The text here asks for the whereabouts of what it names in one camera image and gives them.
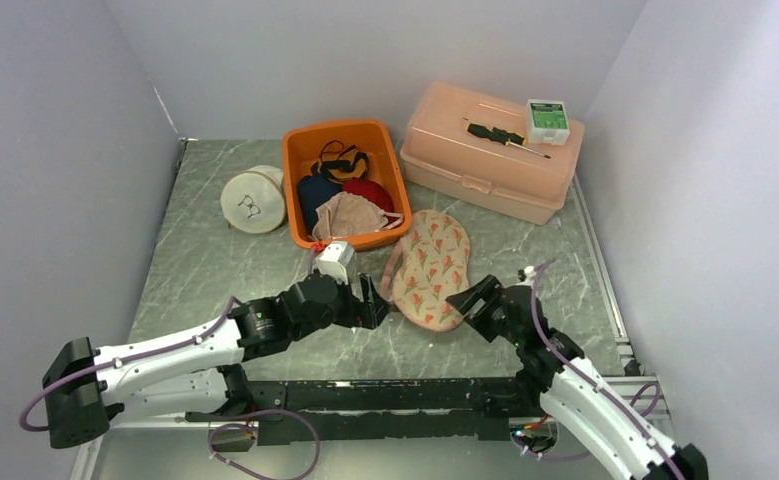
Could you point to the pink plastic storage box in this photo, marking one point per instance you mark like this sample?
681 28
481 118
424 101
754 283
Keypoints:
523 180

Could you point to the floral mesh laundry bag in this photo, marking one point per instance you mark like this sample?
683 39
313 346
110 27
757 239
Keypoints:
427 265

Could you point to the navy blue bra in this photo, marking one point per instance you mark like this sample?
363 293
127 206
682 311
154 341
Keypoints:
314 191

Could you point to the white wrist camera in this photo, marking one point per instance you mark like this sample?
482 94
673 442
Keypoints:
336 260
526 275

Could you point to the red bra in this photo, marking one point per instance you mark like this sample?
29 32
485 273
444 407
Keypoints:
371 191

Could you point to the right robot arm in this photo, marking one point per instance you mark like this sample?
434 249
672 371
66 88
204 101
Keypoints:
562 380

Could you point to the black yellow screwdriver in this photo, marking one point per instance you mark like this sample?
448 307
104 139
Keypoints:
501 136

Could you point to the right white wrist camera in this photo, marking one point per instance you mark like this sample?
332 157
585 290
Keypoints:
526 275

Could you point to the black orange bra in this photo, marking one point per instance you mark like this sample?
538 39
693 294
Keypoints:
340 163

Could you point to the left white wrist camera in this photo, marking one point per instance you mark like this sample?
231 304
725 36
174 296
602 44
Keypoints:
336 260

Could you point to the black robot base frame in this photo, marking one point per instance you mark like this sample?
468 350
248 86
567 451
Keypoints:
487 408

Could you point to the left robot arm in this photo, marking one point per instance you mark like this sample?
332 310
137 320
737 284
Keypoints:
199 370

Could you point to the orange plastic bin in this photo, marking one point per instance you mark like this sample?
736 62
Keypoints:
300 149

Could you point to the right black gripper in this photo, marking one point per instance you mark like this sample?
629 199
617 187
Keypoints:
488 290

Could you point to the white green small box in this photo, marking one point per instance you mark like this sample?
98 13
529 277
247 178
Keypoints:
547 122

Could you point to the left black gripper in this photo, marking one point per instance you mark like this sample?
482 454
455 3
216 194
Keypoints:
364 313

